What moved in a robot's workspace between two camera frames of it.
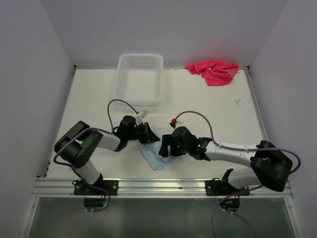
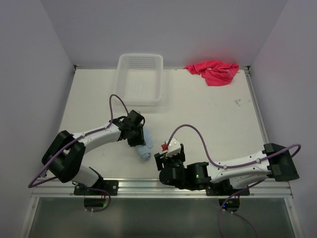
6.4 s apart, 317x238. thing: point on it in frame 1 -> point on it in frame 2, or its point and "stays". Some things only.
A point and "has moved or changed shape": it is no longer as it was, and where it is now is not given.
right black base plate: x=220 y=188 stays
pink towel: x=215 y=73 stays
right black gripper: x=168 y=140 -> x=160 y=159
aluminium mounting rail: x=63 y=188 stays
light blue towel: x=151 y=150 has moved or changed shape
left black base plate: x=111 y=187 stays
